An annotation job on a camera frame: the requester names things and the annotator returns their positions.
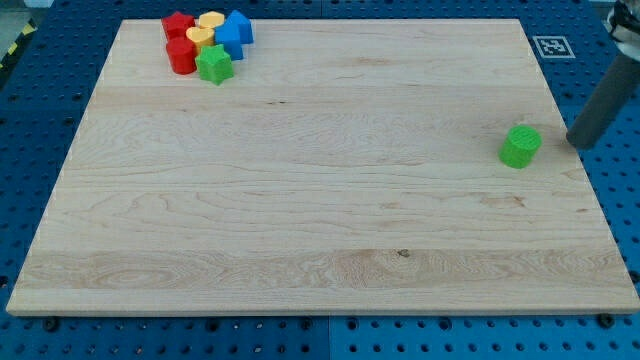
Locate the yellow heart block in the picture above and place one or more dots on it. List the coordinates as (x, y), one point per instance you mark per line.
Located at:
(201, 37)

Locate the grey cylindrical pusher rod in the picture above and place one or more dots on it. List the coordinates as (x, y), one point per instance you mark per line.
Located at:
(607, 99)

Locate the blue pentagon block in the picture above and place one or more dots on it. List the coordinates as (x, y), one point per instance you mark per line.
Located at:
(228, 35)

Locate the wooden board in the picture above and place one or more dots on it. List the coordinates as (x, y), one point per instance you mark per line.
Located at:
(349, 167)

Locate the green cylinder block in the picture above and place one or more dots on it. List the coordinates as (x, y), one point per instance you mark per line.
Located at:
(520, 146)

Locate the yellow hexagon block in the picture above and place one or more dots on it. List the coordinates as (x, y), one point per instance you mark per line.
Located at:
(211, 20)

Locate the red star block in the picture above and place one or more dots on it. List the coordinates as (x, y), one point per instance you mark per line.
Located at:
(176, 24)

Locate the green star block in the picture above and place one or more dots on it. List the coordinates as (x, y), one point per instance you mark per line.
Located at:
(214, 64)

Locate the white fiducial marker tag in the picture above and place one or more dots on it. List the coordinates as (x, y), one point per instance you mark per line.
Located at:
(553, 47)

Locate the red cylinder block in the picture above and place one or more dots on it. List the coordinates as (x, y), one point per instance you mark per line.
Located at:
(181, 53)

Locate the blue cube block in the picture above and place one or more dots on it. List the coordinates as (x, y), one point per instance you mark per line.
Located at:
(243, 25)

